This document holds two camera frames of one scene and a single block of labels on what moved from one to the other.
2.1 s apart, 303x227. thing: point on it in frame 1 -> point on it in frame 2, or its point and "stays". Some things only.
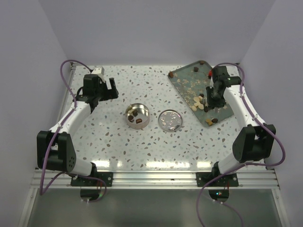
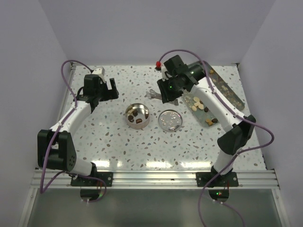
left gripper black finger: [112, 83] stays
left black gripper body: [103, 93] stays
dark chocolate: [138, 120] stays
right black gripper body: [215, 99] -> [170, 87]
